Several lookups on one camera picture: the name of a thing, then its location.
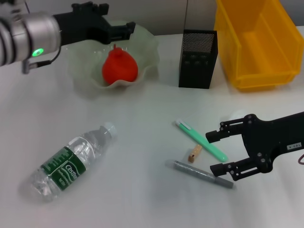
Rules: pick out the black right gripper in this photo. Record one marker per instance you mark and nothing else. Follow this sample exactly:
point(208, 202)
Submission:
point(268, 137)

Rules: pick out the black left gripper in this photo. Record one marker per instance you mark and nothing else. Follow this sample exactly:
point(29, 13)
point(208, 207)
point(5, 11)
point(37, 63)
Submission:
point(80, 26)

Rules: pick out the mint green pen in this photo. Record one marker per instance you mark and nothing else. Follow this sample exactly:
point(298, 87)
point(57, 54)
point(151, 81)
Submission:
point(204, 142)

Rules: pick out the small beige wooden block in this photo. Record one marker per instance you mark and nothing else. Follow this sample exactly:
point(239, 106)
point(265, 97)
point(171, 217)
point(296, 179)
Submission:
point(195, 153)

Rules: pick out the grey marker pen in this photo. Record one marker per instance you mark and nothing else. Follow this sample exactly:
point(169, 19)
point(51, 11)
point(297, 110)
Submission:
point(190, 168)

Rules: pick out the red-orange toy orange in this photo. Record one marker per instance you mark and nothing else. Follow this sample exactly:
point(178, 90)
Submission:
point(118, 69)

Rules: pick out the clear green-label water bottle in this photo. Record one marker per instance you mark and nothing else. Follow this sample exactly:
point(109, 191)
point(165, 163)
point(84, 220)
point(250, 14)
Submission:
point(66, 166)

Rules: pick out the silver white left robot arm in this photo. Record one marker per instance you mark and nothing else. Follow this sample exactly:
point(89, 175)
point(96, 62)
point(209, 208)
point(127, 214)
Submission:
point(28, 31)

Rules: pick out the pale green glass fruit plate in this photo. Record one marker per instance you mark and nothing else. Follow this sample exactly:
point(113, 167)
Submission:
point(147, 47)

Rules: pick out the black mesh pen holder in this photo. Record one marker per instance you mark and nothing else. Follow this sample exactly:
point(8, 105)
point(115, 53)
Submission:
point(197, 71)

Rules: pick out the yellow plastic bin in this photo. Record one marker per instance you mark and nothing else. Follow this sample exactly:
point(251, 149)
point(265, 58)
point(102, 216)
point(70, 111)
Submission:
point(261, 59)

